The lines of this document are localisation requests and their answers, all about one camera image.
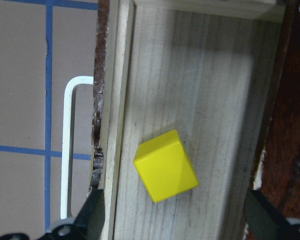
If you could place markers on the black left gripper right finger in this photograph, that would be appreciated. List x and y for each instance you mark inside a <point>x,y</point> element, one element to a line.
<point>263,219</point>

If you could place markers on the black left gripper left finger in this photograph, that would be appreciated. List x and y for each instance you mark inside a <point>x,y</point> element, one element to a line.
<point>91,218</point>

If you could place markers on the yellow block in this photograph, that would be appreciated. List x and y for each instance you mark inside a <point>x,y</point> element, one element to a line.
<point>164,166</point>

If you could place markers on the light wooden drawer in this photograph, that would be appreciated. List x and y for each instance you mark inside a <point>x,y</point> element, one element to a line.
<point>203,68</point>

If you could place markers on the brown paper table cover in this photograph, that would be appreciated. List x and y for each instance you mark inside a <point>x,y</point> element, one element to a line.
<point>43,44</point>

